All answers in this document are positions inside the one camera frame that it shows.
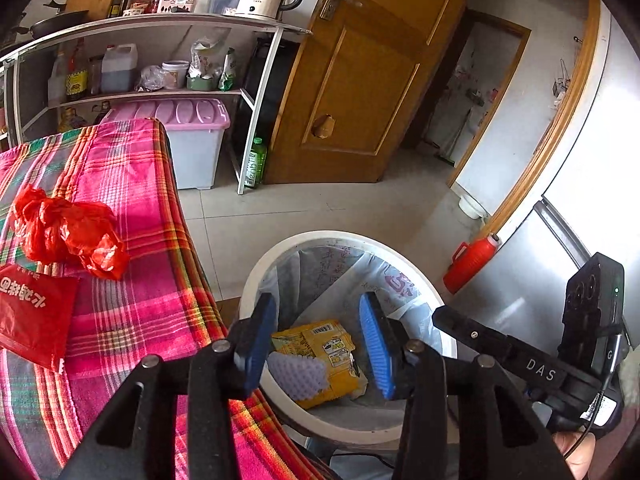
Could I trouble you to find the white plastic tub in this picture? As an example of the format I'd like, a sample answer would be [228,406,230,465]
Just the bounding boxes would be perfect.
[161,60,190,90]

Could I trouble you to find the white basin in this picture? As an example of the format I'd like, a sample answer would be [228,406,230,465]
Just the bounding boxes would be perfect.
[457,192,488,221]

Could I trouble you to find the silver refrigerator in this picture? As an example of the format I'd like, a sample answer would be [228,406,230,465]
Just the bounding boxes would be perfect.
[475,10,640,361]

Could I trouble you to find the tall white shelf rack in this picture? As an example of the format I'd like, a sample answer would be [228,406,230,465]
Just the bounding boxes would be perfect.
[0,12,313,196]

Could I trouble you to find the person's right hand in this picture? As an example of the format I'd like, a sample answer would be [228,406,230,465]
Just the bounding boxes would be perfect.
[552,430,608,480]

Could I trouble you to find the metal door handle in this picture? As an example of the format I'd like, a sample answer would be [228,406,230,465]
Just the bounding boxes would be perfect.
[319,0,363,22]

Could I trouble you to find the yellow snack bag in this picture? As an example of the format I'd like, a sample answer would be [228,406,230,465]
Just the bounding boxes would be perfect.
[271,321,368,410]

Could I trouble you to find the green drink bottle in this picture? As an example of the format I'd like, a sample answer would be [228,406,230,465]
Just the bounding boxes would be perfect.
[244,137,268,188]

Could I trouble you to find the red thermos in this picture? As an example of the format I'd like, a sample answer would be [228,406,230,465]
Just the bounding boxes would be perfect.
[442,234,501,295]

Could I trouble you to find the red plastic bag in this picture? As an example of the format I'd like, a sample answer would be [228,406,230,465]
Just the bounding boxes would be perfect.
[11,185,131,281]

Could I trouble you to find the red capped sauce bottle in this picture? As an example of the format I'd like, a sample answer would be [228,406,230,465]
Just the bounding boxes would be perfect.
[66,40,90,101]

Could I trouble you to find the clear plastic bottle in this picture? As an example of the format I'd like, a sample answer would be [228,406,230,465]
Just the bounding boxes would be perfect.
[47,50,68,106]

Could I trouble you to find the black frying pan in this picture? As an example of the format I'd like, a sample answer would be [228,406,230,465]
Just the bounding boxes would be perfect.
[12,2,90,38]

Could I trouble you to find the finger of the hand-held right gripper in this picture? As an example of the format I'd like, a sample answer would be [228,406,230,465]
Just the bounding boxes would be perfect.
[431,305,514,366]

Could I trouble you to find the red snack pouch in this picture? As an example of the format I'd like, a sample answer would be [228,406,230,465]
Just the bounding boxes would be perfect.
[0,259,81,373]

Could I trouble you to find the wooden door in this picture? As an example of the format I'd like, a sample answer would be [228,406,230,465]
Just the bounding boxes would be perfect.
[262,0,481,186]

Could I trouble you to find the white trash bin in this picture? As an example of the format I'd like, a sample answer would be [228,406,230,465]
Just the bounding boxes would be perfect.
[239,230,458,446]

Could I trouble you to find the dark brown doorway frame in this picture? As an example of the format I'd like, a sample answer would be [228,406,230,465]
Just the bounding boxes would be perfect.
[447,9,532,188]

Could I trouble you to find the wooden door frame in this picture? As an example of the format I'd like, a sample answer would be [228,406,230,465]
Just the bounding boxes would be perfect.
[480,0,603,241]

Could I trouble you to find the green white packet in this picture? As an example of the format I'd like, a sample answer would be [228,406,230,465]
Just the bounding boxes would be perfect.
[217,47,238,92]

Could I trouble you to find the white oil jug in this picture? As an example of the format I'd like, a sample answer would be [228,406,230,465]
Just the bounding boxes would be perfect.
[101,43,139,93]

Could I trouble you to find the red green plaid tablecloth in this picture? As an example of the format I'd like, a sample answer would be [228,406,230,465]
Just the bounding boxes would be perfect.
[0,117,326,480]

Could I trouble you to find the translucent bin liner bag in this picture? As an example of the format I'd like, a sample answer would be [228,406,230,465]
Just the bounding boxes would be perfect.
[272,242,438,418]

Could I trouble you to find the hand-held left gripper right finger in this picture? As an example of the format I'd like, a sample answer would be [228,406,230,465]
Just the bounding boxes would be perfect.
[359,291,576,480]

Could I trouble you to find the pink lidded storage box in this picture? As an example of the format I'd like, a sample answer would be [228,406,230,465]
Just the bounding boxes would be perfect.
[100,99,232,191]

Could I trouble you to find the crumpled clear plastic bag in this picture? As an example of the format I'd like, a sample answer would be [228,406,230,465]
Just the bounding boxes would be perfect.
[137,65,168,92]

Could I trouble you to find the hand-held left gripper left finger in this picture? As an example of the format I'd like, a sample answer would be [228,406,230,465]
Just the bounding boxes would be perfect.
[57,292,278,480]

